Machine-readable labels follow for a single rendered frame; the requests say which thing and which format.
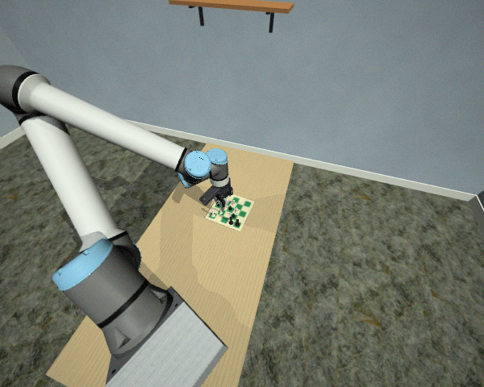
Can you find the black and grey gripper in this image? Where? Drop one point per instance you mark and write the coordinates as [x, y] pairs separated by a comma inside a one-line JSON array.
[[228, 190]]

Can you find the green and cream chessboard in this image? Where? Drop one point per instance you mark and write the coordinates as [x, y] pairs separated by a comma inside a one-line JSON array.
[[244, 206]]

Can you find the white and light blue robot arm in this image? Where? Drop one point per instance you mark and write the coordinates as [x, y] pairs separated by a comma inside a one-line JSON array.
[[103, 281]]

